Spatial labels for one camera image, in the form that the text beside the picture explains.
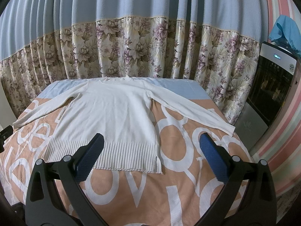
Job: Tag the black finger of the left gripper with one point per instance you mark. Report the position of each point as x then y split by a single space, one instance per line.
4 135

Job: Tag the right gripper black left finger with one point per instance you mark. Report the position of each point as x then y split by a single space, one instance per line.
43 203

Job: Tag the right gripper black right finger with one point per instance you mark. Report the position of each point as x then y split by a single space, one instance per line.
258 205

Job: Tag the white knit sweater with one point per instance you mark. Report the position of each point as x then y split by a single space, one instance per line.
119 109

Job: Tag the orange blue lettered bedspread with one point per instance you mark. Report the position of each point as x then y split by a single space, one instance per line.
179 195

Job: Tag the blue floral curtain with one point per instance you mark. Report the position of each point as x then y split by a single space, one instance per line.
213 42

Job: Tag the black silver water dispenser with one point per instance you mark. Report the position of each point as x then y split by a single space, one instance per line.
271 84

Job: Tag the blue cloth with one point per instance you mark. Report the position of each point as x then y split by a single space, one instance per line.
285 33

